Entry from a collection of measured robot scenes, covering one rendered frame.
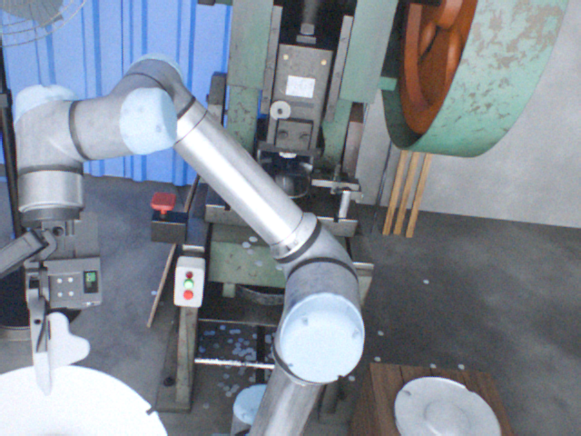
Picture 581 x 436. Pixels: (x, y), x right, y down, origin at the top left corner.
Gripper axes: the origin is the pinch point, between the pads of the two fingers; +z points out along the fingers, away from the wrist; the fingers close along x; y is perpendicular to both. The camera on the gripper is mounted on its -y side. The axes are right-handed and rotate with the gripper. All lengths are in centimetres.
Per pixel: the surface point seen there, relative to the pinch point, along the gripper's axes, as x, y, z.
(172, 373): 136, 31, 10
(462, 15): 38, 96, -73
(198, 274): 82, 33, -19
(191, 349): 109, 34, 1
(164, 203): 80, 26, -38
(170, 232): 86, 27, -31
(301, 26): 58, 62, -79
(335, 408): 116, 81, 27
